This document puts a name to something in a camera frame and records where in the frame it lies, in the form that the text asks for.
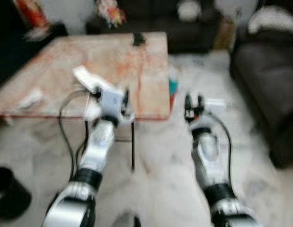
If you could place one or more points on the white paper trash piece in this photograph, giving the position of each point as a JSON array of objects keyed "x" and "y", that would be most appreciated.
[{"x": 87, "y": 78}]

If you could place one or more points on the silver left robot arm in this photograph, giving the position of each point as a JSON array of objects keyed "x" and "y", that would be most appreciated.
[{"x": 96, "y": 151}]

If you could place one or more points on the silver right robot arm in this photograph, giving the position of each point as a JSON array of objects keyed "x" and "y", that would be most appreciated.
[{"x": 210, "y": 161}]

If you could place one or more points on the teal and red bag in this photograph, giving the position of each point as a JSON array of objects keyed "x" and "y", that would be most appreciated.
[{"x": 173, "y": 90}]

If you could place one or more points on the white crumpled tissue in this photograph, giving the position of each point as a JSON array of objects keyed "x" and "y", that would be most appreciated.
[
  {"x": 93, "y": 112},
  {"x": 30, "y": 100}
]

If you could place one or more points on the pink marble coffee table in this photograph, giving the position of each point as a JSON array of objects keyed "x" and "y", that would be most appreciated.
[{"x": 113, "y": 61}]

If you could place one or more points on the small black object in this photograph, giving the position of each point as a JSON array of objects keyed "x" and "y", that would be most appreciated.
[{"x": 138, "y": 40}]

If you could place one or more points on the tan wooden stand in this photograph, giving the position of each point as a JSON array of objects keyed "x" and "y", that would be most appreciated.
[{"x": 224, "y": 35}]

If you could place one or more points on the dark long sofa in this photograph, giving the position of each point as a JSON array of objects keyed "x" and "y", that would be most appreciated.
[{"x": 151, "y": 28}]

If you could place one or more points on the colourful flower bouquet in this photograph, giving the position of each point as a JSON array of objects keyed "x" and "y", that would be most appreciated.
[{"x": 110, "y": 13}]

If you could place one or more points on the round white cushion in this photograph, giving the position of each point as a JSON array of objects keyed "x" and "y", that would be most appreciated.
[{"x": 188, "y": 10}]

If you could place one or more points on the white fluffy blanket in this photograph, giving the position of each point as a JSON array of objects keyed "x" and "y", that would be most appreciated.
[{"x": 271, "y": 20}]

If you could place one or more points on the grey robot knee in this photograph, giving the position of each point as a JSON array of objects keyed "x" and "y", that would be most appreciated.
[{"x": 126, "y": 221}]

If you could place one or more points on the red hanging decoration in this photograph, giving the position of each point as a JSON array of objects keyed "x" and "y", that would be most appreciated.
[{"x": 30, "y": 12}]

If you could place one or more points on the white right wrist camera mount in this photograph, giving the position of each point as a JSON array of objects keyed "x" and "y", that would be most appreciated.
[{"x": 215, "y": 103}]

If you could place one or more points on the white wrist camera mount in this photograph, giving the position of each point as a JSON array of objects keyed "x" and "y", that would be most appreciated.
[
  {"x": 110, "y": 100},
  {"x": 215, "y": 103}
]

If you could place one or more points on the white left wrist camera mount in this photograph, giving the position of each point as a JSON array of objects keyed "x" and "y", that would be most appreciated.
[{"x": 110, "y": 100}]

